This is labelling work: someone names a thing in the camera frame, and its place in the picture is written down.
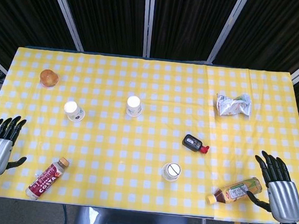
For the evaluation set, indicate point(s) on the orange glazed bread bun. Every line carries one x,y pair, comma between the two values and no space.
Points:
49,78

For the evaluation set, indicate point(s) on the crumpled silver snack bag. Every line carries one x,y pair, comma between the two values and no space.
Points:
233,106

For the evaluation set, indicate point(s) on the green tea bottle yellow cap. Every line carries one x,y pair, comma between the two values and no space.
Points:
233,192

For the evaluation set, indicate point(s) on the yellow white checkered tablecloth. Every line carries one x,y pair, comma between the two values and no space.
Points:
145,149

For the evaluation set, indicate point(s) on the paper cup with line mark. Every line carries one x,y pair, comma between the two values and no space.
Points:
171,171

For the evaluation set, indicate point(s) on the black bottle with red cap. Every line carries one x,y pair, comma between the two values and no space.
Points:
192,142

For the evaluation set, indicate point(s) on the white floral paper cup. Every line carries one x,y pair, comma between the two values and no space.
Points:
134,107
74,112

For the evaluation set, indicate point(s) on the Costa coffee bottle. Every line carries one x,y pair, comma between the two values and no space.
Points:
46,178

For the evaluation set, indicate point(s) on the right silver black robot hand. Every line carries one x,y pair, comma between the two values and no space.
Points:
284,198

